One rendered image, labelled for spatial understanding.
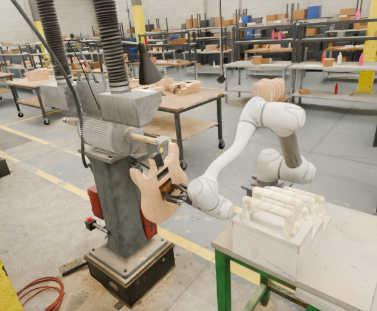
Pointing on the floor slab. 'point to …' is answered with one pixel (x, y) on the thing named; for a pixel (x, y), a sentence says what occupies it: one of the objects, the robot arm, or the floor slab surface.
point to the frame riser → (150, 273)
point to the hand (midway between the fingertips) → (167, 189)
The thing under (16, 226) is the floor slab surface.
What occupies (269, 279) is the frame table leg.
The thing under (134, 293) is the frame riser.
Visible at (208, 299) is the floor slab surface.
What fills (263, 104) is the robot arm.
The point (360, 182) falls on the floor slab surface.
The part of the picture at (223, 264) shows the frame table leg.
